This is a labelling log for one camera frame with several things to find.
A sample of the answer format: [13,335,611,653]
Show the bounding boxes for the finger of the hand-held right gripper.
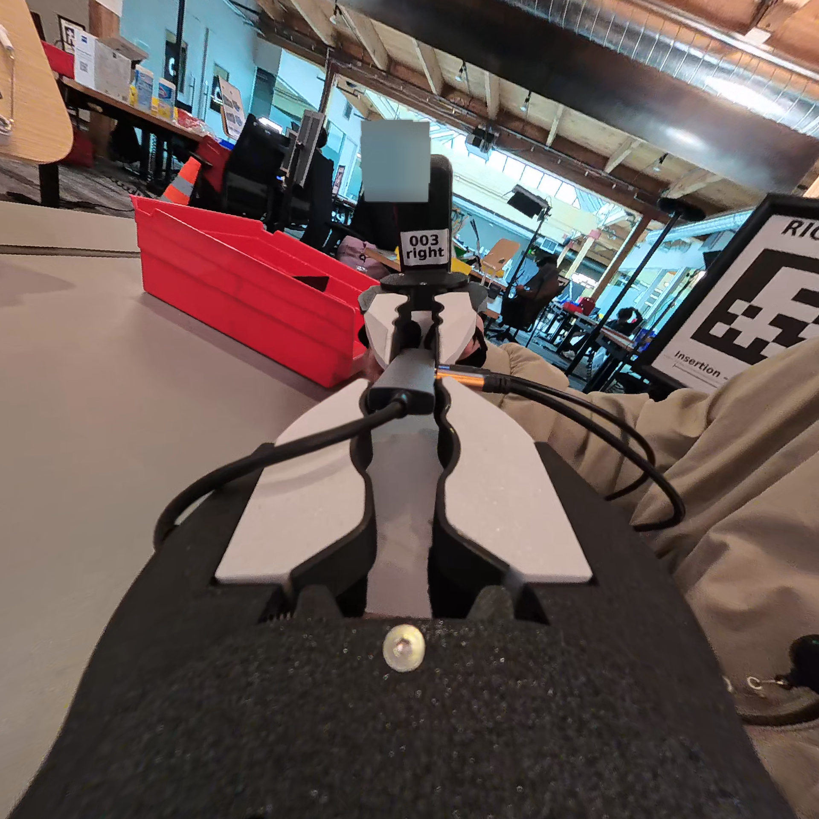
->
[361,289,410,373]
[435,291,479,367]

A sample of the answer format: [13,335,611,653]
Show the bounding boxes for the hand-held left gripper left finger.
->
[215,378,378,618]

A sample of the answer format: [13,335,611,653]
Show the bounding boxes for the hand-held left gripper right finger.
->
[427,378,593,618]

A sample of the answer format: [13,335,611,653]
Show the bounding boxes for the grey adapter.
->
[366,351,437,415]

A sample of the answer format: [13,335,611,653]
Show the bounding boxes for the black cable with orange plug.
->
[434,363,687,533]

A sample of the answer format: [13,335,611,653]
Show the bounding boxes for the black adapter cable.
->
[152,392,410,551]

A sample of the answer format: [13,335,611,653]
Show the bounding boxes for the grey desk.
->
[0,201,385,807]

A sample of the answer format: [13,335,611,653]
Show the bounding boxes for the black studio light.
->
[507,186,552,220]

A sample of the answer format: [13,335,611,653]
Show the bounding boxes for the red plastic bin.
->
[131,195,381,389]

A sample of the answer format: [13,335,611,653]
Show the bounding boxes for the black office chair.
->
[224,115,289,221]

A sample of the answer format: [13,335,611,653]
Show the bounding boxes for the orange traffic cone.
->
[160,157,202,206]

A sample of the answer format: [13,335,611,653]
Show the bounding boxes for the framed marker sign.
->
[640,194,819,392]

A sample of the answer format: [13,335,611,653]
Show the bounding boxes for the table with boxes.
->
[58,77,215,186]

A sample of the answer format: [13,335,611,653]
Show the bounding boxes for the person's beige jacket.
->
[665,512,819,819]

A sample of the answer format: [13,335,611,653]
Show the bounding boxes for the white cardboard box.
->
[73,32,133,103]

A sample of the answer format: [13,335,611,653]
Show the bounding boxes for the wooden board on white stand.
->
[0,0,74,166]

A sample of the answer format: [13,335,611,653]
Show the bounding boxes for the silver ventilation duct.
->
[537,0,819,122]

